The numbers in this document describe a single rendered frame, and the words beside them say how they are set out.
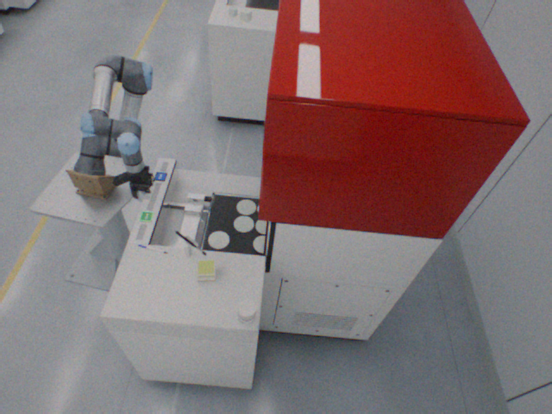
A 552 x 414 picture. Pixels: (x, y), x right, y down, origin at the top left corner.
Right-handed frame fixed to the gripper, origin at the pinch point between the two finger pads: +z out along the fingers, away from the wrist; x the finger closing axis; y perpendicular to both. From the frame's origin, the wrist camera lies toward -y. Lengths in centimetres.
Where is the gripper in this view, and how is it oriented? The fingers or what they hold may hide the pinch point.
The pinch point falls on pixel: (140, 198)
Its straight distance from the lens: 180.6
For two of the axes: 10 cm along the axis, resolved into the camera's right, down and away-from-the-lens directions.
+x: 0.6, -7.7, 6.3
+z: -0.8, 6.3, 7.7
